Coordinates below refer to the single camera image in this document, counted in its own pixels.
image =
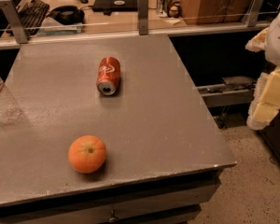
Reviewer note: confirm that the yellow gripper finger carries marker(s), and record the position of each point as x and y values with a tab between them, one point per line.
266	103
257	43

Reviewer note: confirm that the red coke can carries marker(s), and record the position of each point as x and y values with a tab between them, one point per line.
108	76

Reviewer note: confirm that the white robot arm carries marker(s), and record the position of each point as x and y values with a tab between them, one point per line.
272	46

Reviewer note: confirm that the green drink can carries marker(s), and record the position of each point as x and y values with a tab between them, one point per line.
166	4

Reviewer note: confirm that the silver drink can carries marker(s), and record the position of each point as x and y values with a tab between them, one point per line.
160	9

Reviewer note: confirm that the clear plastic water bottle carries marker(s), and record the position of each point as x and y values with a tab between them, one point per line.
10	110

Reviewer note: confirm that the brown cardboard box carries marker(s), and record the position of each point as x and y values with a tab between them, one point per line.
197	12

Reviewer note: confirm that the small round brown object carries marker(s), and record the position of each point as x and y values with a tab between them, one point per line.
173	12

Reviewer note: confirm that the black laptop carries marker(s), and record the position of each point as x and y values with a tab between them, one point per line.
114	5

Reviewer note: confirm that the black headphones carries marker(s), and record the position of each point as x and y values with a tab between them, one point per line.
67	15

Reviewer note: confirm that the orange fruit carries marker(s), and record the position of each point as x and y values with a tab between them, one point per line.
87	154

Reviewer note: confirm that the black keyboard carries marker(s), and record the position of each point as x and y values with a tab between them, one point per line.
32	15

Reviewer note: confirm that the right metal rail bracket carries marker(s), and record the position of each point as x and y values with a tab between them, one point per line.
253	13

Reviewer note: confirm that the metal rail bracket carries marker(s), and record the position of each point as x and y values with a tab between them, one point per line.
253	13
14	21
142	6

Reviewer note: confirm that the middle metal rail bracket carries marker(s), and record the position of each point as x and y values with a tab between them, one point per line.
142	6

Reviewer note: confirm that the drawer with metal handle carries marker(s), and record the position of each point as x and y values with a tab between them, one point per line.
165	205

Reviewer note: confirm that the left metal rail bracket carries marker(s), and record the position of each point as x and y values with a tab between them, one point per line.
14	21

